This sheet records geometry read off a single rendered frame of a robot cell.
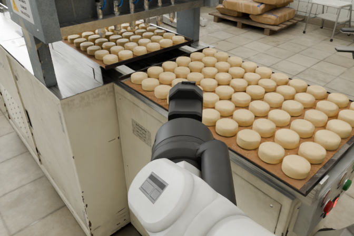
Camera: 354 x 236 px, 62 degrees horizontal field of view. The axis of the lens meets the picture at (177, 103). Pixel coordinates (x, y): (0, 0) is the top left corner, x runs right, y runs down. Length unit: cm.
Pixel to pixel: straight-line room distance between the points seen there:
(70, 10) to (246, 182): 72
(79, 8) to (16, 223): 120
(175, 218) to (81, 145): 88
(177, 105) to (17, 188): 164
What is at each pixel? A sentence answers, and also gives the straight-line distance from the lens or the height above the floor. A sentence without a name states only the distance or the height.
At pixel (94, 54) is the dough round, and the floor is 91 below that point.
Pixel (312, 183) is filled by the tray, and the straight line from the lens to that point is 62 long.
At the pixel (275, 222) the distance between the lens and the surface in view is 73.
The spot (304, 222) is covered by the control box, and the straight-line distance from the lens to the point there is 75.
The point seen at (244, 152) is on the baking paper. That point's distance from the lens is 64.
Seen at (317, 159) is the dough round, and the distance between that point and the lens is 65.
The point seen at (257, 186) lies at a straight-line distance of 70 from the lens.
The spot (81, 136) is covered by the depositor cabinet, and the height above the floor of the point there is 68.
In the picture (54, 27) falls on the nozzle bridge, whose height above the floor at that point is 106.
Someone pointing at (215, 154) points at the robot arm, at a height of 108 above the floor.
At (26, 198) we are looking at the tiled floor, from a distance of 193.
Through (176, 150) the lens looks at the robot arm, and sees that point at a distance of 37.
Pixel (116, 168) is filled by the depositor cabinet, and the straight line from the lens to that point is 127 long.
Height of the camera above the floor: 131
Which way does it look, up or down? 31 degrees down
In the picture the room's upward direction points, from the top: straight up
